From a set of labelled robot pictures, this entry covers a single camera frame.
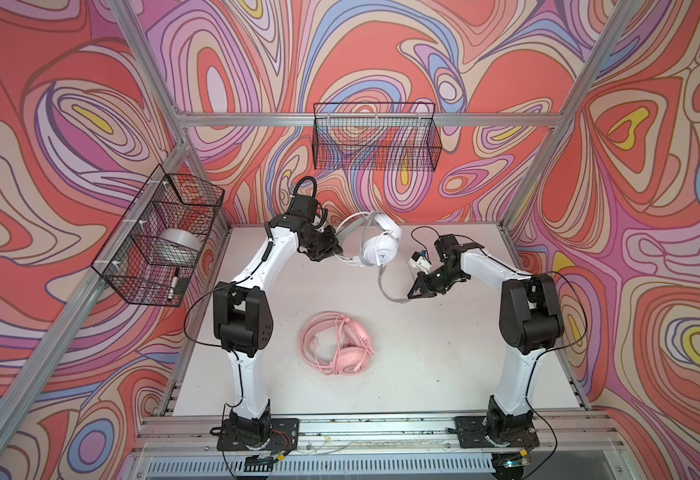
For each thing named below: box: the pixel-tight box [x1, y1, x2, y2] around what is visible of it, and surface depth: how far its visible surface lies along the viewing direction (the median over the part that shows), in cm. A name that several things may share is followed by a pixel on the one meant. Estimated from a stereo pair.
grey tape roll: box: [159, 228, 202, 251], surface depth 75 cm
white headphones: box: [336, 211, 402, 268], surface depth 78 cm
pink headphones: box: [299, 311, 375, 376], surface depth 83 cm
